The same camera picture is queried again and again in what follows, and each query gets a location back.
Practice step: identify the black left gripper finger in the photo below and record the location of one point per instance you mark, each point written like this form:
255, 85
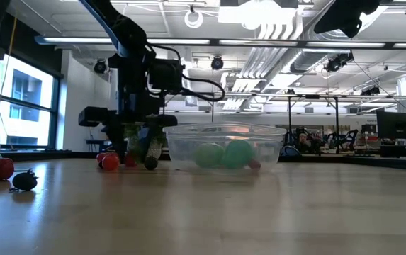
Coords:
147, 140
120, 141

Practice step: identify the green toy bell pepper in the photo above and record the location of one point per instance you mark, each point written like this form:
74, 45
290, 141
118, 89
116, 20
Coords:
238, 154

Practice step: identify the black metal rig frame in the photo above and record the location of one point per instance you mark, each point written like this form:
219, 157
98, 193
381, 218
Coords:
312, 96
202, 93

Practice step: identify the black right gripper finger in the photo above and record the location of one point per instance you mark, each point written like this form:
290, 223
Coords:
333, 26
337, 10

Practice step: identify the long rig light bar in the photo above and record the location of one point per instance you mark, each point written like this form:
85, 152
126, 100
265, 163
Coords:
82, 40

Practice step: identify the black robot arms cluster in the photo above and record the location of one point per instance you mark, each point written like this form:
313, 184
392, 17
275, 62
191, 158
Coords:
341, 138

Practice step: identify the red toy strawberry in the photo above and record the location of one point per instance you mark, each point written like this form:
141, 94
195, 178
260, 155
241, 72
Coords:
130, 162

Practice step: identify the white conduit bundle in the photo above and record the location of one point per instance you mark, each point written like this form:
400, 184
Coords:
266, 60

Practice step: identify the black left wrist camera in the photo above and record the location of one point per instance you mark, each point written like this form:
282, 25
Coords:
167, 75

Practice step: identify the clear plastic tupperware container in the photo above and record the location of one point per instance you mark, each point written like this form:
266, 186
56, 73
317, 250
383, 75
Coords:
185, 148

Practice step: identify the blue rounded object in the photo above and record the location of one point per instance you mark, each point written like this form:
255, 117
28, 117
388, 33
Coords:
290, 151

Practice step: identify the large dark-framed window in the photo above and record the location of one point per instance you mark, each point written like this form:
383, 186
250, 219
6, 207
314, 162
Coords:
25, 88

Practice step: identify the dark office desk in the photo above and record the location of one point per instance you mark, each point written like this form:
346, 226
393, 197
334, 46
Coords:
397, 150
94, 141

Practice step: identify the toy blackberry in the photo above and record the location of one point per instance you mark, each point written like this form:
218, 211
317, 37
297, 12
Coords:
151, 163
25, 181

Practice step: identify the black hanging camera cluster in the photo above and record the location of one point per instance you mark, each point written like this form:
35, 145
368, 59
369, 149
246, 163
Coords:
337, 63

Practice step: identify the green artificial potted plant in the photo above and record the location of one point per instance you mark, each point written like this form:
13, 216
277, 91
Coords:
156, 150

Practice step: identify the dark red toy cherry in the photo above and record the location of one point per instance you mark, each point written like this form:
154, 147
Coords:
254, 164

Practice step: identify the silver ribbed air duct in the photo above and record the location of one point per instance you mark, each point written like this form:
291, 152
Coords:
305, 58

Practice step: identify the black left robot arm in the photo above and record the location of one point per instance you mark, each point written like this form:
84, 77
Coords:
124, 32

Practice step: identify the person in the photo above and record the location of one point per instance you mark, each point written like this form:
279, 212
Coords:
303, 139

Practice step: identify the round red toy tomato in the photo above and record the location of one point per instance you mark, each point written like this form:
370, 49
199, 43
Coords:
111, 163

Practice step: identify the black round spotlight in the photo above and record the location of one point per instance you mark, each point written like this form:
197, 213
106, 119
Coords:
217, 63
100, 66

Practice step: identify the light green toy lime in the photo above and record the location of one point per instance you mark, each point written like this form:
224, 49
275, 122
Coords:
208, 156

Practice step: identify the black computer monitor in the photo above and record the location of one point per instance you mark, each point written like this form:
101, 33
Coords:
397, 125

